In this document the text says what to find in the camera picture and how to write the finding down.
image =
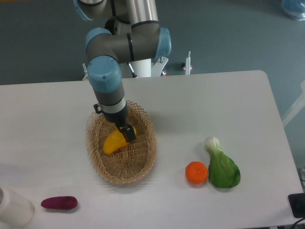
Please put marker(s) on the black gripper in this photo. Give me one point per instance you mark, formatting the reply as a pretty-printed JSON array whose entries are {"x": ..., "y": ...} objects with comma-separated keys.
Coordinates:
[{"x": 117, "y": 114}]

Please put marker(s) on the yellow mango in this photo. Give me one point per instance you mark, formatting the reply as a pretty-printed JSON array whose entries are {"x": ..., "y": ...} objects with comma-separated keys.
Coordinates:
[{"x": 114, "y": 141}]

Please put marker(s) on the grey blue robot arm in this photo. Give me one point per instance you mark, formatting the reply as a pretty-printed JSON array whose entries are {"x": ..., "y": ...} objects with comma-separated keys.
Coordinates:
[{"x": 106, "y": 51}]

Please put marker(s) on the woven wicker basket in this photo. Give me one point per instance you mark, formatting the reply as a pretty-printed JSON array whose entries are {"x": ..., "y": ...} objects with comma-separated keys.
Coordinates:
[{"x": 129, "y": 163}]

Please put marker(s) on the orange tangerine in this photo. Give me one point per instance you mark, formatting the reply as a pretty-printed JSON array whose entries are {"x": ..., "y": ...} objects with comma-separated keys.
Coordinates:
[{"x": 196, "y": 173}]

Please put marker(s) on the purple sweet potato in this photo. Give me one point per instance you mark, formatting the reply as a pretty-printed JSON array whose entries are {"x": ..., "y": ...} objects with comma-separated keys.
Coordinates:
[{"x": 60, "y": 203}]

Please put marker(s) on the green bok choy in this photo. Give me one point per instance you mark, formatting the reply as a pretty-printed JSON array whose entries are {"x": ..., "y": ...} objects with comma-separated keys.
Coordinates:
[{"x": 223, "y": 172}]

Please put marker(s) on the white cylindrical bottle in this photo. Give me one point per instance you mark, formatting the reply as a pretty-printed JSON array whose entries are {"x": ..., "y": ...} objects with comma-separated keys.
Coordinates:
[{"x": 15, "y": 210}]

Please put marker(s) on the black device at table edge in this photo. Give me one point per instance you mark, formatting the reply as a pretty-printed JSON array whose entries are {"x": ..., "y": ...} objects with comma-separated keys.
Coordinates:
[{"x": 297, "y": 204}]

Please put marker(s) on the blue object on floor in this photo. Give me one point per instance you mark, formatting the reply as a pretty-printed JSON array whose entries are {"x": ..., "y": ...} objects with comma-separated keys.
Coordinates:
[{"x": 294, "y": 9}]

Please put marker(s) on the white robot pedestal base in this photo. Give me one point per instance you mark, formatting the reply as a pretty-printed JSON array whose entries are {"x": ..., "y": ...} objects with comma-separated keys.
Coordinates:
[{"x": 142, "y": 68}]

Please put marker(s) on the white table leg frame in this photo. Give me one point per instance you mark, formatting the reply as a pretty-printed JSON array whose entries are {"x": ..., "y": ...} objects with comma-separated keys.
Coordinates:
[{"x": 295, "y": 108}]

